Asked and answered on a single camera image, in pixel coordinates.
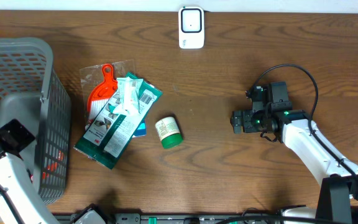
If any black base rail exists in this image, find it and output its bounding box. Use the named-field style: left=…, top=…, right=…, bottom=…
left=54, top=203, right=323, bottom=224

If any grey plastic basket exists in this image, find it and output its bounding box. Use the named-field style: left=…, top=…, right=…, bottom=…
left=0, top=37, right=71, bottom=204

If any pale green small packet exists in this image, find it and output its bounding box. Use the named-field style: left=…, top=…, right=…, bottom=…
left=113, top=77, right=144, bottom=116

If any green packaged item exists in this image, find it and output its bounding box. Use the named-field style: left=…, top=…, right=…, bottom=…
left=74, top=72, right=163, bottom=169

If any white barcode scanner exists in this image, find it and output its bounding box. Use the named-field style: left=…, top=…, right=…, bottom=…
left=178, top=6, right=205, bottom=49

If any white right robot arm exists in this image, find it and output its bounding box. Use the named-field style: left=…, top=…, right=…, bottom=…
left=231, top=101, right=358, bottom=184

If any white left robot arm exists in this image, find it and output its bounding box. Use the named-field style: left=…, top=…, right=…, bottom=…
left=0, top=119, right=58, bottom=223

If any white jar green lid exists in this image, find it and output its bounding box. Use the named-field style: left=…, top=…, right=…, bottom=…
left=155, top=116, right=183, bottom=149

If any red packaged item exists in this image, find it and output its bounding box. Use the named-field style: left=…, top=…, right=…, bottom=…
left=80, top=60, right=135, bottom=129

